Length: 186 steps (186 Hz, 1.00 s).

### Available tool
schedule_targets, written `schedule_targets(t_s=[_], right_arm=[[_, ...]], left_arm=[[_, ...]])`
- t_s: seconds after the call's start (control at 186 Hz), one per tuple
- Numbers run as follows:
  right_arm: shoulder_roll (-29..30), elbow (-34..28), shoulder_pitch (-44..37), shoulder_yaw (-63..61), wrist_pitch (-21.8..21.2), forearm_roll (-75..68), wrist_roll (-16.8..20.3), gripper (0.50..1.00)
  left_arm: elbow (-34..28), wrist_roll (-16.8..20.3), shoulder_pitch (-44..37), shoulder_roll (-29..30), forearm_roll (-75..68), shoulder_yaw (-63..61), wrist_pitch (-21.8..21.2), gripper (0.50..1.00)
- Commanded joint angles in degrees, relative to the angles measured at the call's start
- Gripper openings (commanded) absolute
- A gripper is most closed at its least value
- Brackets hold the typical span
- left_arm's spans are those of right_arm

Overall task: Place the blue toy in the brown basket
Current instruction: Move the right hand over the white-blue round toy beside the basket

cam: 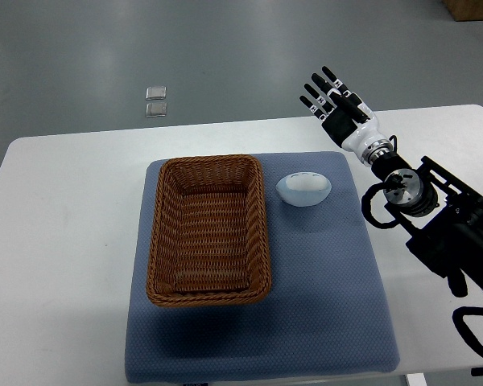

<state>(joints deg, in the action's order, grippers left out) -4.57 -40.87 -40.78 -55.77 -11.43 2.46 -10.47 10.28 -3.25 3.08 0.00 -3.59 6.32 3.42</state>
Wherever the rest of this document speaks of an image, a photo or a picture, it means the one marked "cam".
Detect blue quilted mat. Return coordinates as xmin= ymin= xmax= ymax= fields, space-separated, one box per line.
xmin=125 ymin=151 xmax=400 ymax=384

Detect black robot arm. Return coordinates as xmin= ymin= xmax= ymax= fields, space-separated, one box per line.
xmin=361 ymin=137 xmax=483 ymax=298

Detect brown wicker basket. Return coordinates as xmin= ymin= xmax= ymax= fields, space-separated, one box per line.
xmin=146 ymin=154 xmax=272 ymax=308

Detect upper silver floor plate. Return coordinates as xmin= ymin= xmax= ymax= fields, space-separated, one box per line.
xmin=146 ymin=85 xmax=167 ymax=101

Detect lower silver floor plate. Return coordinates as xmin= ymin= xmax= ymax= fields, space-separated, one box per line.
xmin=146 ymin=101 xmax=167 ymax=117

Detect light blue egg-shaped toy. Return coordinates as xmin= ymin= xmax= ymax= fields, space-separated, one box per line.
xmin=275 ymin=171 xmax=332 ymax=207

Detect brown cardboard box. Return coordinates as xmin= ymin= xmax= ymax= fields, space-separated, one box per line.
xmin=442 ymin=0 xmax=483 ymax=22

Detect silver floor plate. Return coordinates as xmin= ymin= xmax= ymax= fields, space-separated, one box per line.
xmin=146 ymin=85 xmax=167 ymax=101
xmin=146 ymin=101 xmax=167 ymax=117

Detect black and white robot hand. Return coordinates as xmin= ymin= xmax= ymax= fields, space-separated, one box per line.
xmin=299 ymin=66 xmax=394 ymax=166

